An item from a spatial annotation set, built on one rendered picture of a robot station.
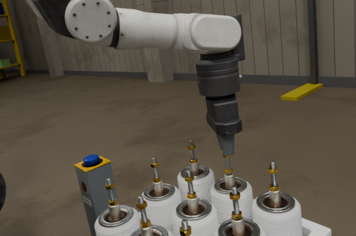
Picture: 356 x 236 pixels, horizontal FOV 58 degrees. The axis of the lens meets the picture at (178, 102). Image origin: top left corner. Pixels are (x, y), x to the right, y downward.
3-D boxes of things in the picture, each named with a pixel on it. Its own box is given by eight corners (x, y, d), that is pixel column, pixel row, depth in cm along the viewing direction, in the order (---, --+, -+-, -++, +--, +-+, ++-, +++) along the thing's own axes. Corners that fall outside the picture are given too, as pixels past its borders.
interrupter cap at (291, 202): (257, 193, 70) (257, 190, 69) (294, 194, 67) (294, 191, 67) (255, 213, 63) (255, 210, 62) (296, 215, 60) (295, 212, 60)
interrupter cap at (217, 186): (252, 191, 71) (252, 188, 71) (220, 198, 70) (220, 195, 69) (239, 176, 78) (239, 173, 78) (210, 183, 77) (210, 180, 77)
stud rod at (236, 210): (240, 226, 57) (236, 188, 55) (234, 226, 57) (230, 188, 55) (241, 223, 57) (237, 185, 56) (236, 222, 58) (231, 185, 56)
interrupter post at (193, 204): (186, 212, 67) (184, 198, 66) (193, 206, 68) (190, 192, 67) (195, 215, 65) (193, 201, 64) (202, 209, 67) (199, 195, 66)
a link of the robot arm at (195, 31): (242, 51, 62) (179, 49, 57) (217, 50, 70) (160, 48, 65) (244, 16, 61) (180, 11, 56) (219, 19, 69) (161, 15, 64)
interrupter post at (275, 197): (269, 200, 66) (268, 185, 66) (281, 200, 66) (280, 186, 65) (269, 207, 64) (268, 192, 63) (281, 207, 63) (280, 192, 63)
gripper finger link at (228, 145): (221, 155, 70) (218, 129, 69) (235, 153, 70) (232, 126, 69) (223, 158, 69) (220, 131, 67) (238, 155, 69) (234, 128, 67)
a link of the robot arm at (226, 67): (211, 79, 62) (203, 19, 59) (186, 74, 71) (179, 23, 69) (257, 68, 66) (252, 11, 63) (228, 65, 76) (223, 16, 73)
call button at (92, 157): (88, 169, 80) (87, 162, 79) (82, 165, 83) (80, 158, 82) (103, 163, 82) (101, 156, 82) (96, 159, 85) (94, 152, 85)
